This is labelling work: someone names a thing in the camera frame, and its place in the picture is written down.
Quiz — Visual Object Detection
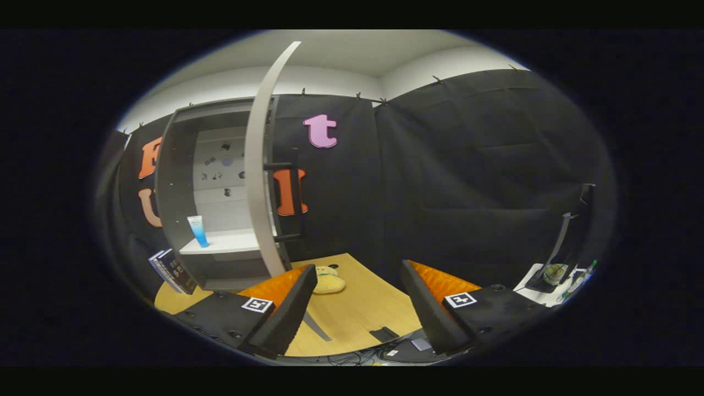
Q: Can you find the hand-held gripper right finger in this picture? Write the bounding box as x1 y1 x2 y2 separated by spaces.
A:
400 260 551 356

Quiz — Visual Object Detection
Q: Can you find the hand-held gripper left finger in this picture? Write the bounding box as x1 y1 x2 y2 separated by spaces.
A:
176 265 318 361

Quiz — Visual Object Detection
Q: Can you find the blue and white tube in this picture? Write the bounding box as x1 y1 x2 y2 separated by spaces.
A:
186 216 210 249

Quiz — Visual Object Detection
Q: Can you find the cream cabinet door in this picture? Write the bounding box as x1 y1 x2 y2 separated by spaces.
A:
244 41 302 278

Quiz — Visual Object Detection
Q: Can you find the yellow plush toy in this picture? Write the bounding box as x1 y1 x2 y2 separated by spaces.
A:
311 266 347 295

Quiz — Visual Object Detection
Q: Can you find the white side table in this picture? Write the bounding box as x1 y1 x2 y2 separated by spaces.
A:
514 263 597 307

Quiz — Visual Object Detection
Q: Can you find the black backdrop cloth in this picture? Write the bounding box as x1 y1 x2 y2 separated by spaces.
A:
93 69 619 309

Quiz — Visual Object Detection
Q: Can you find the dark grey cabinet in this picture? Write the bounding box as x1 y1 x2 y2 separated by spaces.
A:
154 95 303 292

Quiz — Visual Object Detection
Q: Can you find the blue green marker pen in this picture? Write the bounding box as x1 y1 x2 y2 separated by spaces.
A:
562 260 598 300

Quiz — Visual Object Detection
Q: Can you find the black door handle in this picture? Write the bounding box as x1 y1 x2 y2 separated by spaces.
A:
263 146 304 243

